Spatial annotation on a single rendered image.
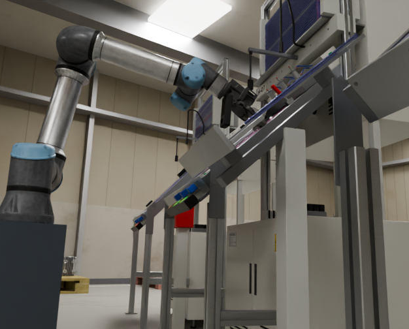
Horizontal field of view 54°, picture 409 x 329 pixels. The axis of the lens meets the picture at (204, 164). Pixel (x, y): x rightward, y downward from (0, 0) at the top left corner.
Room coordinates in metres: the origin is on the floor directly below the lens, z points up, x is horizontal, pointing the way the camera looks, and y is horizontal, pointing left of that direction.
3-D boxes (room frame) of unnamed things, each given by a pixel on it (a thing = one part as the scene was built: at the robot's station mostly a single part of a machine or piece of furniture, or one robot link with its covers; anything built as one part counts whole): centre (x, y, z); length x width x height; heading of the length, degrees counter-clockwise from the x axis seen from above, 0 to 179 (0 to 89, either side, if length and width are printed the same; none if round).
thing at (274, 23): (1.68, -0.42, 1.52); 0.51 x 0.13 x 0.27; 15
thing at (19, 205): (1.14, 0.49, 0.60); 0.15 x 0.15 x 0.10
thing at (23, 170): (1.15, 0.50, 0.72); 0.13 x 0.12 x 0.14; 11
